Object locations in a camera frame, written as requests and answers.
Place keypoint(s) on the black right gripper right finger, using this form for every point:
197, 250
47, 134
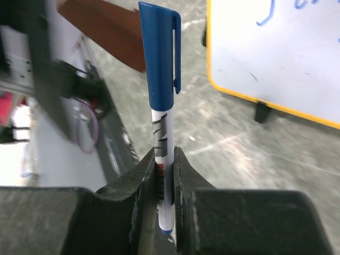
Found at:
242, 221

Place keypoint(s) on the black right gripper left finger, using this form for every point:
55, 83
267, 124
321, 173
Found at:
117, 219

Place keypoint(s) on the yellow framed whiteboard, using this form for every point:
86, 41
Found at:
281, 53

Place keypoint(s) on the blue marker cap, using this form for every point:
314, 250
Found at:
161, 34

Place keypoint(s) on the white whiteboard marker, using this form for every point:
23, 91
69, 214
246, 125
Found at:
162, 124

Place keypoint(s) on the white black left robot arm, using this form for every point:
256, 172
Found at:
45, 57

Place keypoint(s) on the black whiteboard foot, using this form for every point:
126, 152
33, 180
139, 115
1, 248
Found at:
262, 112
204, 35

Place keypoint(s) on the brown wooden eraser block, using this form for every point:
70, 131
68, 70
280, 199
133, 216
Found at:
115, 29

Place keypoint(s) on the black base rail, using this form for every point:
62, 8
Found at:
114, 147

